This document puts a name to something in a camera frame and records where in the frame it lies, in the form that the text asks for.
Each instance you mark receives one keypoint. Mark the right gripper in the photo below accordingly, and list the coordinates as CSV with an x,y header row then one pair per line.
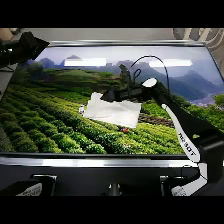
x,y
125,94

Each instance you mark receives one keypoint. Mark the white garment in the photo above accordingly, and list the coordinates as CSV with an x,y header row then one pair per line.
x,y
113,111

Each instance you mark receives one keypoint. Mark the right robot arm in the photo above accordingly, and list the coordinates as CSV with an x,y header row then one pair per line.
x,y
186,123

